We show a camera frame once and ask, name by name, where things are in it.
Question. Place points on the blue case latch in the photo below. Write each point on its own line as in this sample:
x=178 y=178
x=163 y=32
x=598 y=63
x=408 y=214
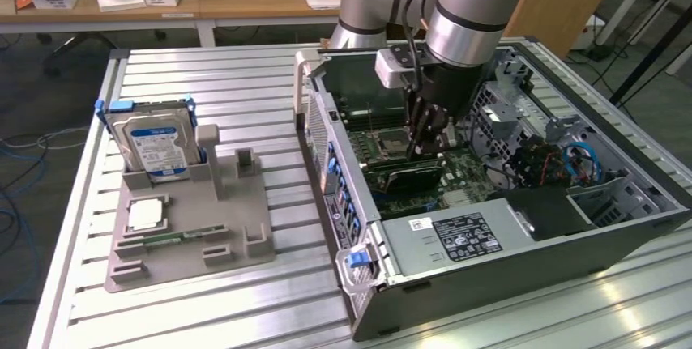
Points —
x=356 y=260

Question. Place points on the grey parts rack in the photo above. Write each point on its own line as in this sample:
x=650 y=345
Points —
x=199 y=256

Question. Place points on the green RAM stick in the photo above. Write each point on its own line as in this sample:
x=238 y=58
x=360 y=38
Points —
x=173 y=236

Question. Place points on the metal disk bay cage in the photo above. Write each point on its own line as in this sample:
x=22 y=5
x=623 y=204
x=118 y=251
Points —
x=505 y=130

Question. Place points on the wooden desk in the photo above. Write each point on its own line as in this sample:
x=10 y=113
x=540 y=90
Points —
x=243 y=2

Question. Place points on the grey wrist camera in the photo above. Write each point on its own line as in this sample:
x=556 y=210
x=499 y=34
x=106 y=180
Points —
x=392 y=67

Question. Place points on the black open PC case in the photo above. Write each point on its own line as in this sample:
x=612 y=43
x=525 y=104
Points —
x=487 y=284

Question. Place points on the hard disk in blue caddy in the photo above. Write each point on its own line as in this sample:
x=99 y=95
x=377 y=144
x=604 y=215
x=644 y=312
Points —
x=154 y=146

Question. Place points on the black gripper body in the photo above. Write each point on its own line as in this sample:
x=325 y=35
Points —
x=452 y=86

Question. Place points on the CPU socket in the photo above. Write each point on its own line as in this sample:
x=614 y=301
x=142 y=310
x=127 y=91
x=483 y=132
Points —
x=389 y=142

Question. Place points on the black slanted pole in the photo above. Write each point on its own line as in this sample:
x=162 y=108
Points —
x=648 y=41

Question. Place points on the wooden cabinet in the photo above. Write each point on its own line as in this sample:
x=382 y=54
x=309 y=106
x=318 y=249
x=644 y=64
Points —
x=563 y=5

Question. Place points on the small white cabinet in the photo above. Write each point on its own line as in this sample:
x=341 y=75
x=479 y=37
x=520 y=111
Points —
x=589 y=35

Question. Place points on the green graphics card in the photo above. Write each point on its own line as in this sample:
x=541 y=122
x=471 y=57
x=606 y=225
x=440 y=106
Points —
x=413 y=177

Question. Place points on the grey power supply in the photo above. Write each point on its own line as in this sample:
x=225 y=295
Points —
x=465 y=235

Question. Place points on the green motherboard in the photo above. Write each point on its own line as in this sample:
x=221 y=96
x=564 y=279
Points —
x=468 y=171

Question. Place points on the silver CPU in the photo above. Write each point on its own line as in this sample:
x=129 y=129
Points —
x=145 y=215

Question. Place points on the black chair base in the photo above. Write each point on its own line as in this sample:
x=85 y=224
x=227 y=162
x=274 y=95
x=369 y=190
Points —
x=70 y=51

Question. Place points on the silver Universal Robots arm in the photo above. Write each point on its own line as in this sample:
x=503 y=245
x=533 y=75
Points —
x=471 y=13

